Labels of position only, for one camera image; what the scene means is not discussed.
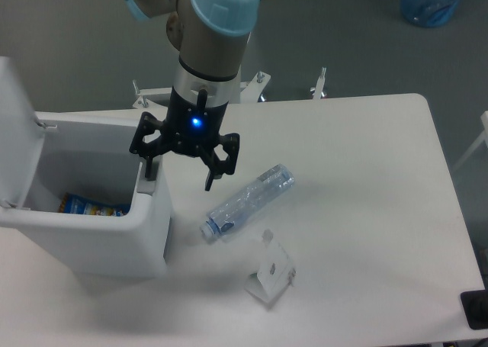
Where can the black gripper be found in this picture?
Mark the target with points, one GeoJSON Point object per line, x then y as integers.
{"type": "Point", "coordinates": [194, 127]}

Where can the grey trash can push button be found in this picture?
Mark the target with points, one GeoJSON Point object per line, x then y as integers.
{"type": "Point", "coordinates": [149, 185]}

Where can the white plastic trash can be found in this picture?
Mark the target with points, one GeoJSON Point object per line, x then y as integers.
{"type": "Point", "coordinates": [89, 156]}

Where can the white trash can lid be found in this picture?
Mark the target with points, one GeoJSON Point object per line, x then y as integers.
{"type": "Point", "coordinates": [22, 138]}

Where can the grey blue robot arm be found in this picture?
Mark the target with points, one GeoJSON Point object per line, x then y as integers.
{"type": "Point", "coordinates": [211, 37]}

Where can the clear plastic water bottle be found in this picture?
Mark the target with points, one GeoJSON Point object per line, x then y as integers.
{"type": "Point", "coordinates": [234, 212]}

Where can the colourful snack packet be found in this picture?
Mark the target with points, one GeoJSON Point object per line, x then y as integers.
{"type": "Point", "coordinates": [76, 204]}

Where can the white crumpled milk carton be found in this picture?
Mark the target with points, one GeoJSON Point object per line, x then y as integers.
{"type": "Point", "coordinates": [276, 272]}

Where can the black device at table edge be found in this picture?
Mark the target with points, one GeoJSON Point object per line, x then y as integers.
{"type": "Point", "coordinates": [475, 308]}

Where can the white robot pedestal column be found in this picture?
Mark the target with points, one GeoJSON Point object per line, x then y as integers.
{"type": "Point", "coordinates": [235, 97]}

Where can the white pedestal base frame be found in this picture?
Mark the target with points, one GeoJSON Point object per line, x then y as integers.
{"type": "Point", "coordinates": [252, 91]}

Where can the white frame at right edge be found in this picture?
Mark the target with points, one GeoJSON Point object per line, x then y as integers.
{"type": "Point", "coordinates": [476, 144]}

